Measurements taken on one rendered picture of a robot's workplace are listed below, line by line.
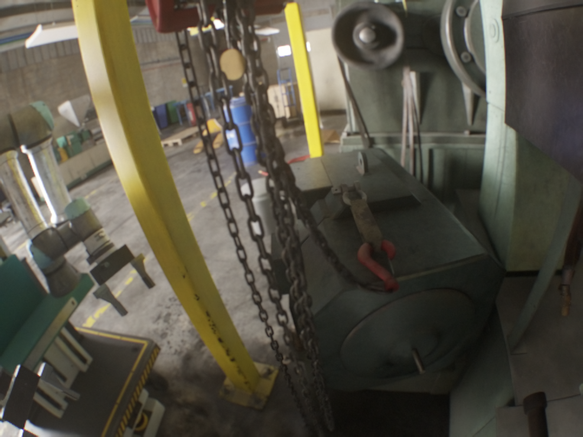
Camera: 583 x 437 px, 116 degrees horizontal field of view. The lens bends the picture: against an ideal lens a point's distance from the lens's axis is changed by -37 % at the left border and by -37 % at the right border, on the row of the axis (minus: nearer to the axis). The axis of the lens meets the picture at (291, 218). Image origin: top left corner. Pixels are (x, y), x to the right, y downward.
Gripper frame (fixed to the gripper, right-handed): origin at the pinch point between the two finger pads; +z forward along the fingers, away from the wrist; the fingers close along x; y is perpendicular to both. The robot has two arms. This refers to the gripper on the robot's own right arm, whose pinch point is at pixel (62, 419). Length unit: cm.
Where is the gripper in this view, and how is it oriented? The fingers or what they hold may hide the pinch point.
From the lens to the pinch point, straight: 73.8
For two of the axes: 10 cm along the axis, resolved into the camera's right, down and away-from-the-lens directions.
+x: 0.4, 6.1, -7.9
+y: -8.4, 4.6, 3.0
